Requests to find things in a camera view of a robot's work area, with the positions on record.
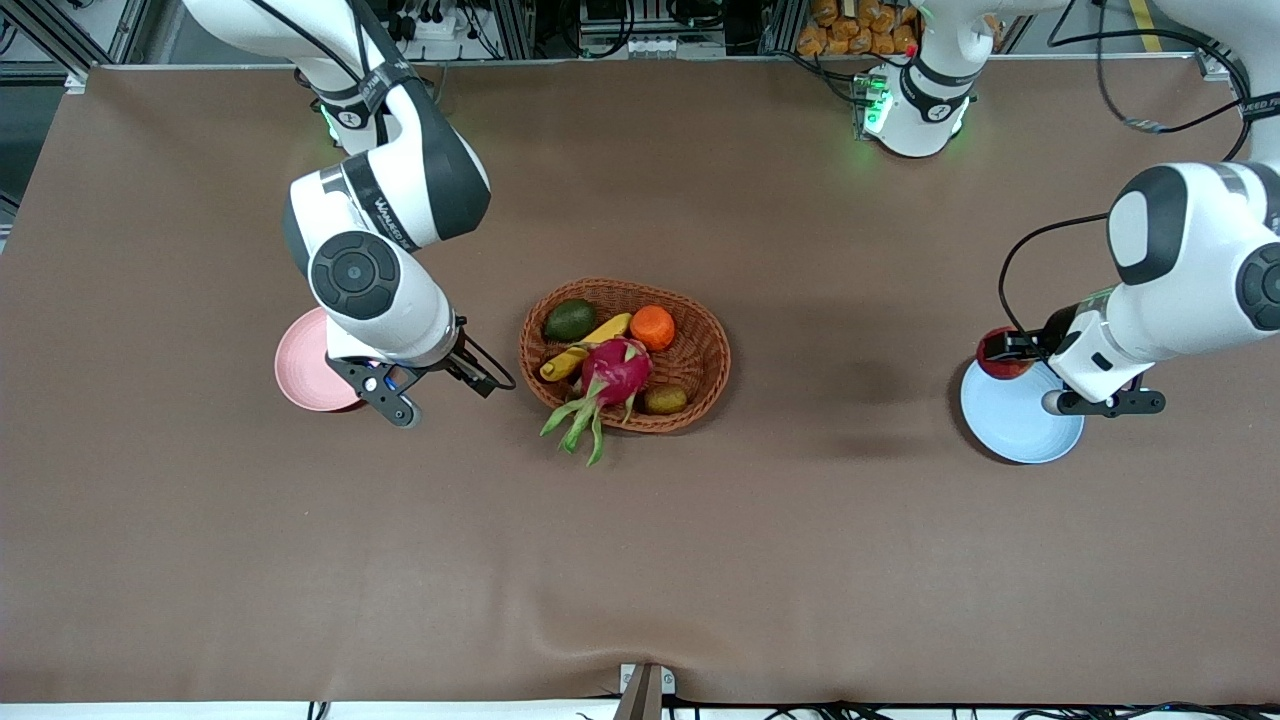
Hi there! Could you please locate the pink plate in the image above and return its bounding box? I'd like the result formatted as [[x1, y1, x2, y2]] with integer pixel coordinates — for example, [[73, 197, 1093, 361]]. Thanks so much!
[[274, 307, 366, 413]]

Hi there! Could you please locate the brown table cover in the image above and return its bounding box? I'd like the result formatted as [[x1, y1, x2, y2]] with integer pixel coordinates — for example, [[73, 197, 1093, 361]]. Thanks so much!
[[0, 58, 1280, 706]]

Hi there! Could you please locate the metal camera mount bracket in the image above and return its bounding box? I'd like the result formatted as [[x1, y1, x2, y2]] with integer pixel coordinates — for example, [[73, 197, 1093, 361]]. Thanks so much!
[[613, 662, 677, 720]]

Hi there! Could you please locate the blue plate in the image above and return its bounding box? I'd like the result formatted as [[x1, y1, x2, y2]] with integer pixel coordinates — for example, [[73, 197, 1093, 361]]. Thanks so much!
[[960, 358, 1086, 465]]

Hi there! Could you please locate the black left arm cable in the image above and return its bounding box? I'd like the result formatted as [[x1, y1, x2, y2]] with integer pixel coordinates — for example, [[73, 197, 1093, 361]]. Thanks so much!
[[999, 0, 1280, 341]]

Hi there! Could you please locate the pile of bread rolls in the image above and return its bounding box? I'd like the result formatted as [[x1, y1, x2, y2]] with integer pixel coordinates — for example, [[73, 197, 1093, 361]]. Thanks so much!
[[797, 0, 919, 58]]

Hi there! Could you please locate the orange fruit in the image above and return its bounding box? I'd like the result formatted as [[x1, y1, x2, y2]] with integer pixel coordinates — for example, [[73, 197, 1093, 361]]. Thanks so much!
[[630, 305, 677, 352]]

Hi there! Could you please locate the red apple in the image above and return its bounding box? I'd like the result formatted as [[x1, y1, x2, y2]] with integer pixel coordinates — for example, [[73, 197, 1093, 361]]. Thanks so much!
[[977, 326, 1041, 380]]

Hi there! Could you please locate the yellow banana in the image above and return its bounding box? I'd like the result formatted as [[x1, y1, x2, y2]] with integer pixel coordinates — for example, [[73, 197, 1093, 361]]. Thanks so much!
[[539, 313, 634, 382]]

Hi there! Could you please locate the white power strip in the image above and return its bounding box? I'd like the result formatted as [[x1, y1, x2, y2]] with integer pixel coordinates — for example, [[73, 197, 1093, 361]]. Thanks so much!
[[385, 12, 459, 41], [622, 36, 728, 59]]

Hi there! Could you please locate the brown wicker basket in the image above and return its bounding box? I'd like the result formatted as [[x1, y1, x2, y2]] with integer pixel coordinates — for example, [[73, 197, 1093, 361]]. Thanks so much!
[[517, 277, 732, 434]]

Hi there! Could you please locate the pink dragon fruit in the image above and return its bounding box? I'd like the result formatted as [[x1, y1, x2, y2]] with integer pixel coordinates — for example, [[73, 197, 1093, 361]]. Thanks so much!
[[541, 337, 655, 468]]

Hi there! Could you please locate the green avocado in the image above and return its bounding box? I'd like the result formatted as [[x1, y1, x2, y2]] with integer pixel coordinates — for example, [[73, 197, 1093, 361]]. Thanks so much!
[[543, 298, 601, 344]]

